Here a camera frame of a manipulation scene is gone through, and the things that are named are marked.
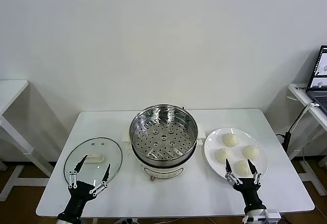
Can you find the perforated steel steamer basket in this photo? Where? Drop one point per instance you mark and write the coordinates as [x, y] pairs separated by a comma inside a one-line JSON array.
[[163, 132]]

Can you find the stainless steel steamer pot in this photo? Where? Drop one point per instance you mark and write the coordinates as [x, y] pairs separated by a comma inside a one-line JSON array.
[[163, 171]]

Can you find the white steamed baozi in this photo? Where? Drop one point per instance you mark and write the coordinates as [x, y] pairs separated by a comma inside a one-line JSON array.
[[223, 155], [242, 169], [230, 140], [251, 152]]

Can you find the white round plate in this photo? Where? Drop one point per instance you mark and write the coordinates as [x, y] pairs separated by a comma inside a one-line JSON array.
[[212, 142]]

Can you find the grey open laptop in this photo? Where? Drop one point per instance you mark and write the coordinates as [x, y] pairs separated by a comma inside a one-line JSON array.
[[318, 98]]

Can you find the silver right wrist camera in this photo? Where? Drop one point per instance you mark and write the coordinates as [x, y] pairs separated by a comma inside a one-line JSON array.
[[272, 215]]

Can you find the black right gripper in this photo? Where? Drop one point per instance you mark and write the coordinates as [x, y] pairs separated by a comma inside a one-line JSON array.
[[249, 193]]

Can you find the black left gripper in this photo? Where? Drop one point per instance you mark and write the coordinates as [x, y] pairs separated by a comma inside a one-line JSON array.
[[76, 198]]

